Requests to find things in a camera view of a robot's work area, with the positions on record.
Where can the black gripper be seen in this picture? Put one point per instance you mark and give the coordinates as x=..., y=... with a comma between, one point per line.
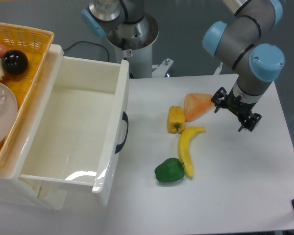
x=222, y=100

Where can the yellow bell pepper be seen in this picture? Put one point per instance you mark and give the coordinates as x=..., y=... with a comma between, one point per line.
x=175, y=120

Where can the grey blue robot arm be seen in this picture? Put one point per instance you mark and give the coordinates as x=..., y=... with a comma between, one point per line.
x=257, y=66

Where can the green bell pepper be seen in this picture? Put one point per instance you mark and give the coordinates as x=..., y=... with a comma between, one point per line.
x=171, y=170

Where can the yellow banana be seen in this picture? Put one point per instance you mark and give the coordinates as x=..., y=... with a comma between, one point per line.
x=183, y=149

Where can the white open drawer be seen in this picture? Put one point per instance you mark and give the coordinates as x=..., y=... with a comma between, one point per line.
x=74, y=146

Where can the black ball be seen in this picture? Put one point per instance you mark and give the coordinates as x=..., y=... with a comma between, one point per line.
x=14, y=62

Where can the clear plastic bowl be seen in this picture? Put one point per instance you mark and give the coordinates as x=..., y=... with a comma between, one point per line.
x=8, y=110

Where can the metal table bracket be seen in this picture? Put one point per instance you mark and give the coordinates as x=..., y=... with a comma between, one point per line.
x=163, y=69

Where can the dark blue drawer handle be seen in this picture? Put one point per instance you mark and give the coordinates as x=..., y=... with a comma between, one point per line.
x=123, y=132

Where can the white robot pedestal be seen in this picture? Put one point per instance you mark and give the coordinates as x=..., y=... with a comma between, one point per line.
x=133, y=42

